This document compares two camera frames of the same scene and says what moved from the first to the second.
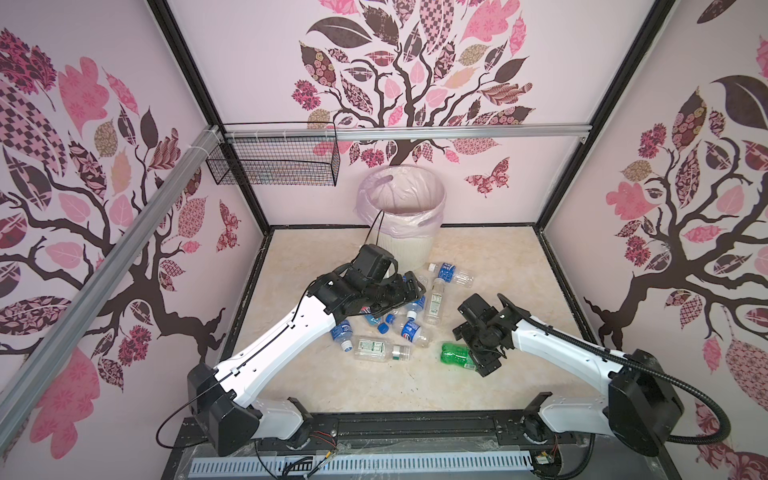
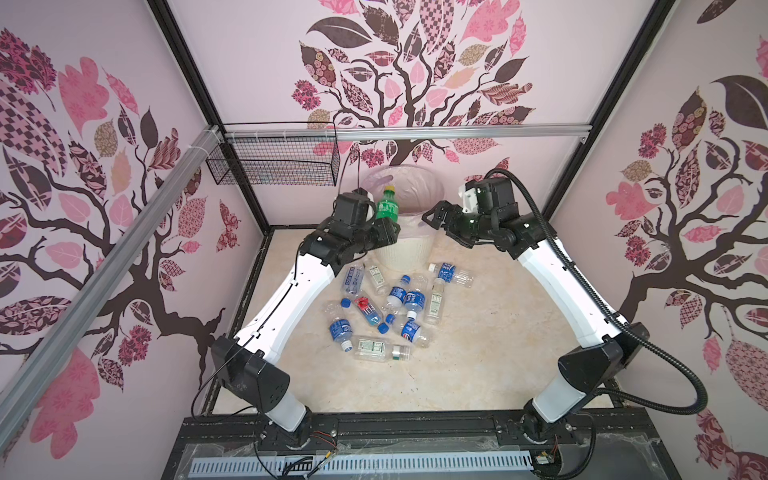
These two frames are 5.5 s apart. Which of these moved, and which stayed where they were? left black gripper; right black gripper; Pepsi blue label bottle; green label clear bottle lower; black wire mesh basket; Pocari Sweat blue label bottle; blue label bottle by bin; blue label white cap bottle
Moved: right black gripper; left black gripper
Stayed: blue label bottle by bin; blue label white cap bottle; Pepsi blue label bottle; green label clear bottle lower; Pocari Sweat blue label bottle; black wire mesh basket
